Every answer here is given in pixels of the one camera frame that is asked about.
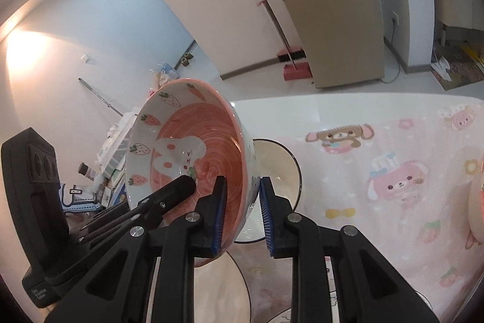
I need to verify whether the beige refrigerator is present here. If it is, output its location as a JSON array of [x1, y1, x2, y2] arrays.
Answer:
[[242, 0, 386, 90]]

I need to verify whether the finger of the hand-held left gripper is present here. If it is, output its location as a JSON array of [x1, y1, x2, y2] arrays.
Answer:
[[77, 213, 147, 247], [132, 175, 196, 230]]

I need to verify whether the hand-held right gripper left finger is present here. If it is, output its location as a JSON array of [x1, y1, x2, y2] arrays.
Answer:
[[44, 175, 228, 323]]

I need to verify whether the grey power cable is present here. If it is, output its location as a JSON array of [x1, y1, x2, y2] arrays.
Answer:
[[380, 11, 402, 84]]

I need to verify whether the pink cartoon print tablecloth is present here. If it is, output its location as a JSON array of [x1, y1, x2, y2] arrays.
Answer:
[[229, 95, 484, 323]]

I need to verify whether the pink strawberry print bowl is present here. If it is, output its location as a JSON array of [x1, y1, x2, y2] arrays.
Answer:
[[126, 78, 262, 269]]

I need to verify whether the pink broom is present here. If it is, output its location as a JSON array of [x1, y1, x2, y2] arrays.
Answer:
[[242, 0, 308, 65]]

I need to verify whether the patterned floor mat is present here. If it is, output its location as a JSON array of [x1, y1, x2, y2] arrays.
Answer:
[[430, 43, 484, 91]]

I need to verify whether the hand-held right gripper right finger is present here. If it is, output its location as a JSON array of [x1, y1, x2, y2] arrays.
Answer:
[[258, 176, 440, 323]]

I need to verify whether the pile of boxes and clutter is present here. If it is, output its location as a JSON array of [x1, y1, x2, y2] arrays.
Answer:
[[60, 62, 180, 213]]

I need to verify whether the pink dustpan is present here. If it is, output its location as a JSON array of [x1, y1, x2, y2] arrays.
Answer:
[[283, 61, 311, 82]]

